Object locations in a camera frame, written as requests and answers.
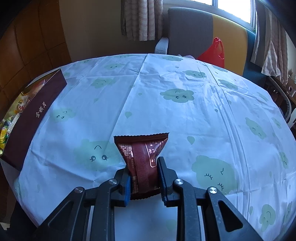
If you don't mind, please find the white round plastic object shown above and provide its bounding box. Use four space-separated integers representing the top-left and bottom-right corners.
277 93 296 128

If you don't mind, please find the red plastic bag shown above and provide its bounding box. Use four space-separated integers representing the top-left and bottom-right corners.
197 37 225 69

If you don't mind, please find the wooden panelled cabinet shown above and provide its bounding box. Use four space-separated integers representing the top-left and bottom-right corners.
0 0 72 121

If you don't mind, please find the dark brown snack packet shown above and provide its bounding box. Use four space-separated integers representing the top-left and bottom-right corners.
113 132 170 201

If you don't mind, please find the white cloud print tablecloth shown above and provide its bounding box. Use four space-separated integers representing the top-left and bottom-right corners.
13 53 296 241

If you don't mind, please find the window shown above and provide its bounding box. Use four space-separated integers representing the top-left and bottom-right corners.
162 0 258 29

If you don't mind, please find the pink patterned curtain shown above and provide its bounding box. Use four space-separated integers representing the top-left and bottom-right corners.
251 5 290 82
120 0 163 42

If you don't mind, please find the brown cardboard box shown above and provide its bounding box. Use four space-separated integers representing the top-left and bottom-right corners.
283 72 296 98

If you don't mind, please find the grey yellow blue armchair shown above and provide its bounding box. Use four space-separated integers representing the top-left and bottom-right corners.
154 7 269 79

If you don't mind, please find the maroon gift box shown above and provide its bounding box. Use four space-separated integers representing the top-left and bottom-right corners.
0 68 67 171

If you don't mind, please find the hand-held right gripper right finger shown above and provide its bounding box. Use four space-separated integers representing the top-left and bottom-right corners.
157 156 265 241

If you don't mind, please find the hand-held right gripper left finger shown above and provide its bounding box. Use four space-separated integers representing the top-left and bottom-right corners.
33 167 132 241

